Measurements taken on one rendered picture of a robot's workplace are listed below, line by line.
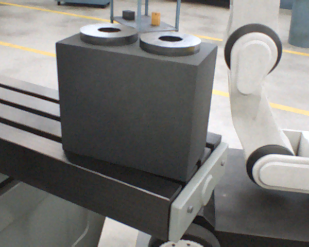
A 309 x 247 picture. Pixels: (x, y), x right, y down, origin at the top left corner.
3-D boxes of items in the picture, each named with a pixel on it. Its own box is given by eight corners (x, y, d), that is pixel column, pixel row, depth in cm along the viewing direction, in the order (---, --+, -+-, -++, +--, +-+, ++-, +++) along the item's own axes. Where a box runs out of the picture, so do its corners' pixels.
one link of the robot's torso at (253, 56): (290, 156, 127) (270, 12, 108) (303, 192, 110) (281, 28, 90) (242, 163, 131) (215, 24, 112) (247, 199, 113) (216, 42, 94)
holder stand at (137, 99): (96, 122, 75) (93, 18, 67) (206, 146, 69) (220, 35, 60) (61, 151, 65) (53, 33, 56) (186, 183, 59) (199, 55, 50)
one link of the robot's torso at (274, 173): (307, 162, 128) (316, 127, 122) (323, 200, 110) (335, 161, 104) (243, 156, 130) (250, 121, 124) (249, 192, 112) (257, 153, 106)
